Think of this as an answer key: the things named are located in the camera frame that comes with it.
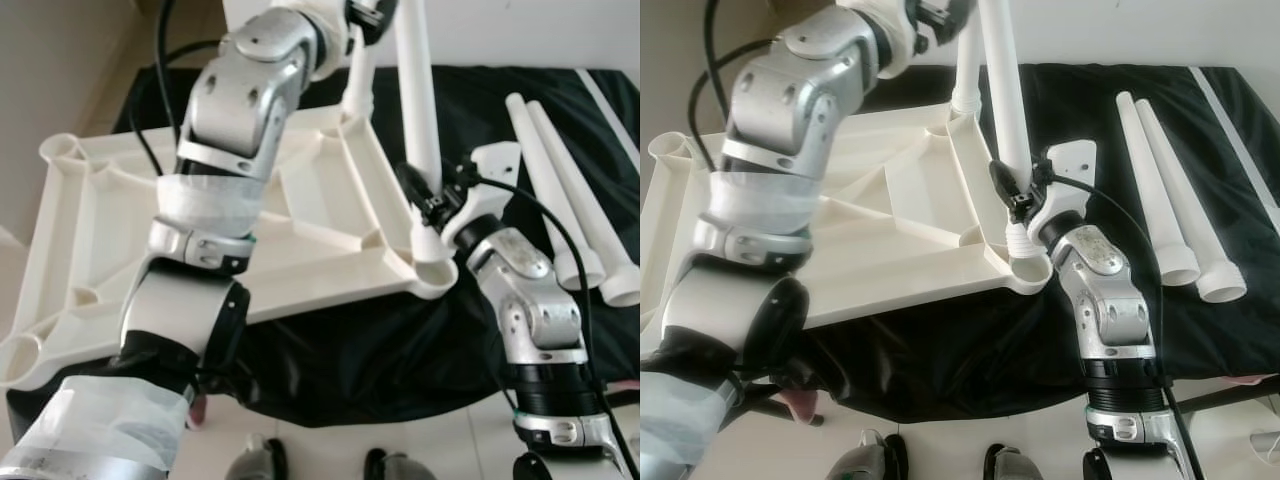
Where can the silver robot right leg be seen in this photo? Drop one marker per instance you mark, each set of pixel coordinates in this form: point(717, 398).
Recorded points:
point(400, 468)
point(1020, 466)

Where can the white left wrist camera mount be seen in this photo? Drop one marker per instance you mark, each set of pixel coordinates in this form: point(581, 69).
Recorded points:
point(338, 35)
point(905, 32)

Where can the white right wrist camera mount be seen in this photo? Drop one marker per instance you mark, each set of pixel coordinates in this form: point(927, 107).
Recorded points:
point(490, 205)
point(1075, 165)

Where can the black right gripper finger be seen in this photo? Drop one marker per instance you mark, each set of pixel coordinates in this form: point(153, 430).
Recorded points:
point(1003, 180)
point(462, 174)
point(1045, 170)
point(410, 183)

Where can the black cloth table cover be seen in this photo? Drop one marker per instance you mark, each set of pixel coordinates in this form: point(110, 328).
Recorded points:
point(950, 370)
point(400, 360)

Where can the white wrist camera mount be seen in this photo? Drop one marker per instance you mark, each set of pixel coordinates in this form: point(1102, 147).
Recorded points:
point(905, 32)
point(490, 205)
point(1075, 165)
point(338, 35)

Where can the black metal rod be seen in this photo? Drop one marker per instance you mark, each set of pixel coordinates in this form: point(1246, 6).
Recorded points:
point(1225, 398)
point(618, 398)

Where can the white plastic table top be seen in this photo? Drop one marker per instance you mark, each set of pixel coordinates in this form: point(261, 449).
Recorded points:
point(900, 220)
point(90, 240)

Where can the pink object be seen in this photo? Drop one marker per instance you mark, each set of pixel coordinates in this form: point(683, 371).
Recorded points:
point(196, 410)
point(622, 384)
point(1250, 379)
point(800, 405)

